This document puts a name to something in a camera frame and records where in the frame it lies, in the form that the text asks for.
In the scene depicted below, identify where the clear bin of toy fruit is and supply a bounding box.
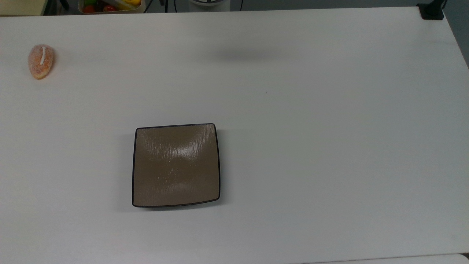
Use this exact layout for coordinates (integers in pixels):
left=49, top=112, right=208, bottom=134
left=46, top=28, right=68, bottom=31
left=78, top=0, right=146, bottom=14

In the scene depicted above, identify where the sugared orange bread roll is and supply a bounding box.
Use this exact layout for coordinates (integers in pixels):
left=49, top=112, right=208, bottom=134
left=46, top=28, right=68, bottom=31
left=28, top=44, right=55, bottom=80

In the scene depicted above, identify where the black clamp mount pole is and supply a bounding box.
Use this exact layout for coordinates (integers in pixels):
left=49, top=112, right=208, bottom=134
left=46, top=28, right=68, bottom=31
left=417, top=0, right=448, bottom=20

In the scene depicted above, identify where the beige box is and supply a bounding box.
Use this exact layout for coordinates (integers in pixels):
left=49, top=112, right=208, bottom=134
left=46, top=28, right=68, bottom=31
left=0, top=0, right=48, bottom=16

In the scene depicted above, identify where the square brown ceramic plate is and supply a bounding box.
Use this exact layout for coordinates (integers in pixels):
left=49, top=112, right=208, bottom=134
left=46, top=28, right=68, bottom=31
left=132, top=123, right=221, bottom=208

